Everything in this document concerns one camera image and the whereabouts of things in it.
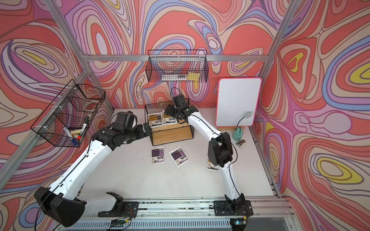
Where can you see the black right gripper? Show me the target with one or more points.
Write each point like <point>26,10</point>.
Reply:
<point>169,110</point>

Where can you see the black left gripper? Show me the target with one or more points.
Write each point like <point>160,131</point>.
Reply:
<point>141,133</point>

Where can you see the yellow coffee bag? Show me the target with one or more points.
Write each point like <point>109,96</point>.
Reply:
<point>211,167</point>
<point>168,120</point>
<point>155,120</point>

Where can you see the purple coffee bag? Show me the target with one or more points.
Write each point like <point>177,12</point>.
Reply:
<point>157,155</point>
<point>179,156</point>

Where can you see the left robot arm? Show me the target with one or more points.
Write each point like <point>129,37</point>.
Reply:
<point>60,200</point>

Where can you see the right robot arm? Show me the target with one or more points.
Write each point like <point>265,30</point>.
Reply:
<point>220,148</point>

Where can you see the yellow sponge in basket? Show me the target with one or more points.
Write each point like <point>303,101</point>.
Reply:
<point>192,76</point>

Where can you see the black whiteboard marker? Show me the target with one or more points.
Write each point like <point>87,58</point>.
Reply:
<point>86,121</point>

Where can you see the wooden whiteboard easel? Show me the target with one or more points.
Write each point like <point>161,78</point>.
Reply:
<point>227,128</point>

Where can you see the blue capped marker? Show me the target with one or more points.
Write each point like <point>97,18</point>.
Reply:
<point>74,141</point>

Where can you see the pink framed whiteboard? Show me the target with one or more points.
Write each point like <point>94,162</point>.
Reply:
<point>237,101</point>

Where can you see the olive metal clip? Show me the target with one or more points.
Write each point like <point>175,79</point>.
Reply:
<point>240,143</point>

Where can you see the black wire wooden shelf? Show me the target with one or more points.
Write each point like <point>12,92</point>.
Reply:
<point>168,134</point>

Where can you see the black wire wall basket rear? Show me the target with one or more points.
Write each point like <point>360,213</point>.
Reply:
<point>172,61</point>

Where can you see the black wire wall basket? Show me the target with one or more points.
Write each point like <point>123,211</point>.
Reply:
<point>69,109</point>
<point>172,61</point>

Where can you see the black wire wall basket left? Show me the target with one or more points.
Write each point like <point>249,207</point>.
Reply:
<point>69,109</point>

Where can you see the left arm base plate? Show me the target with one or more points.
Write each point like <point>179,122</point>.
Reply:
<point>121,210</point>

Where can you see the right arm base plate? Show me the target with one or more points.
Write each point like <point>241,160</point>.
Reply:
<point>224,208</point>

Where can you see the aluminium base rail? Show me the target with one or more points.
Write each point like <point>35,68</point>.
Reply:
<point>194,214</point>

